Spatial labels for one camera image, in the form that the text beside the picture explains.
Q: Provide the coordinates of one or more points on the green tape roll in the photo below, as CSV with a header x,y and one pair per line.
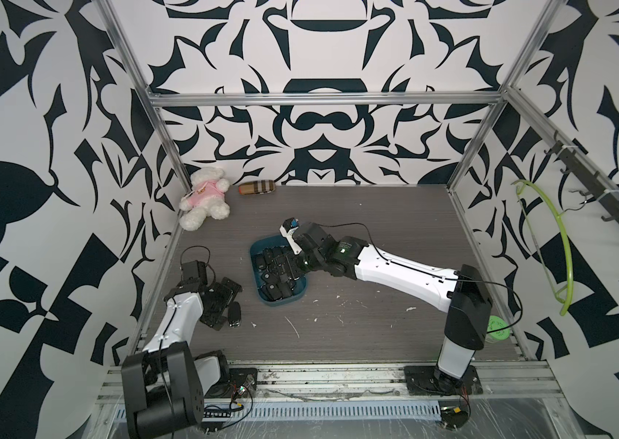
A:
x,y
497,330

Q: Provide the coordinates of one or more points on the black car key box front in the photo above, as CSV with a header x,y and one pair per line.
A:
x,y
270,293

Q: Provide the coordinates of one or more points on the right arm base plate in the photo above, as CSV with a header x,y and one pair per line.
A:
x,y
429,380

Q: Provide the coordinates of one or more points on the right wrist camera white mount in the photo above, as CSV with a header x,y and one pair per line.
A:
x,y
287,230

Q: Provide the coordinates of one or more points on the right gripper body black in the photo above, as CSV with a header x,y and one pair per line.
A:
x,y
312,260

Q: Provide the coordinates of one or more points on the black connector block left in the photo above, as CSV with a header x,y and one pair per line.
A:
x,y
216,418

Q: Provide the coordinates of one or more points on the black car key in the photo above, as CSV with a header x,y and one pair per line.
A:
x,y
270,279
287,289
260,261
278,270
234,314

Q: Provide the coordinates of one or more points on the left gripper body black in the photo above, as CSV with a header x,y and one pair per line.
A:
x,y
222,296

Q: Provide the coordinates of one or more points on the black connector block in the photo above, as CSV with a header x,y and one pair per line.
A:
x,y
453,418
216,418

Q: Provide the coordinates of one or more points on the black connector block right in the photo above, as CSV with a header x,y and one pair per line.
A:
x,y
453,418

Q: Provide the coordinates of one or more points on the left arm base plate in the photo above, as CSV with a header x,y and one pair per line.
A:
x,y
240,381

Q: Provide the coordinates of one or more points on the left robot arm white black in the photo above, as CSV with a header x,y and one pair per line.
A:
x,y
164,386

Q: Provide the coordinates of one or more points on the green plastic hanger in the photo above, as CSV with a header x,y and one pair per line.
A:
x,y
556,257

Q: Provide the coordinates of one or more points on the teal plastic storage box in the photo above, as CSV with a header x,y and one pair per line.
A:
x,y
271,247

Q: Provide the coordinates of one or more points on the brown checkered pouch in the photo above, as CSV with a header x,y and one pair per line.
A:
x,y
259,187

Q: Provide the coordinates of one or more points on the white teddy bear pink shirt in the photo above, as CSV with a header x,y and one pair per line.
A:
x,y
205,200

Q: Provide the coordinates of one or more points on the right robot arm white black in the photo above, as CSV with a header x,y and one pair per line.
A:
x,y
460,294

